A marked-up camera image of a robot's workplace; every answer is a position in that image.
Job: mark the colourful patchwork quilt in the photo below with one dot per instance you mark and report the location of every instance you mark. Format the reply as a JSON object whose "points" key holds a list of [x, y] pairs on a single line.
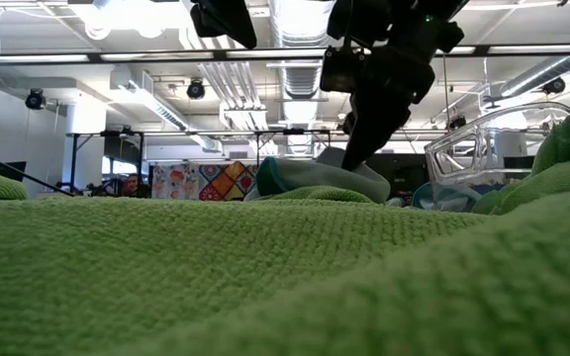
{"points": [[223, 183]]}

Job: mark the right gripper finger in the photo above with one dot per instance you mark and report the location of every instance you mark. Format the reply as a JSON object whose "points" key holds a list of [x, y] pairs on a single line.
{"points": [[374, 128]]}

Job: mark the clear plastic basket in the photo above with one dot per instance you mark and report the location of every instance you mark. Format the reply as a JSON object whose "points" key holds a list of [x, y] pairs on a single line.
{"points": [[483, 131]]}

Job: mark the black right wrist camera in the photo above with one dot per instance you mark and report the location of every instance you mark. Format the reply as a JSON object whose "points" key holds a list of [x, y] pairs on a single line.
{"points": [[342, 69]]}

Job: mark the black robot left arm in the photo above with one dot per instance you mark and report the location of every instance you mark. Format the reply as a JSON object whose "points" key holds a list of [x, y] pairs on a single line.
{"points": [[225, 20]]}

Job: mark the ribbed silver air duct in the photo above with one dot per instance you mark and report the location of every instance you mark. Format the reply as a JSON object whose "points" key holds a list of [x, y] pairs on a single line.
{"points": [[302, 79]]}

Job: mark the light blue microfiber towel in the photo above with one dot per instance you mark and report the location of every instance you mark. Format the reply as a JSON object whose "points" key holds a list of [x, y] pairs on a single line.
{"points": [[314, 178], [443, 198]]}

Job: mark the black cabinet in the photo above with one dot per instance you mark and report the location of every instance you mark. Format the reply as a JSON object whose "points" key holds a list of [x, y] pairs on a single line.
{"points": [[404, 173]]}

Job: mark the black background rig frame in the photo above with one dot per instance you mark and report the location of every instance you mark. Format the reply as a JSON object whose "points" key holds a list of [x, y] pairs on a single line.
{"points": [[73, 158]]}

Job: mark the person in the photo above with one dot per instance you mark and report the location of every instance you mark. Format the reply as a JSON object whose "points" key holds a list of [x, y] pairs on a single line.
{"points": [[130, 185]]}

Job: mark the floral hanging cloth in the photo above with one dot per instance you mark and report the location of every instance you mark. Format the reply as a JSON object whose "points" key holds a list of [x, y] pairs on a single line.
{"points": [[176, 182]]}

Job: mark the dark wall monitor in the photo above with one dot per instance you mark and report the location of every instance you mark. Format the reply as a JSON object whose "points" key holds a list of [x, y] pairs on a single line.
{"points": [[15, 168]]}

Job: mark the black ceiling camera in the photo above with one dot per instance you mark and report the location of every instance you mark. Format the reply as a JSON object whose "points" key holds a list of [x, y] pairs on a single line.
{"points": [[553, 85], [196, 89], [35, 99], [458, 122]]}

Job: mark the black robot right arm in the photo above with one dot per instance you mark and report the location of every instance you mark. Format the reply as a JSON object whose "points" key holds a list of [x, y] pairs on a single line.
{"points": [[394, 20]]}

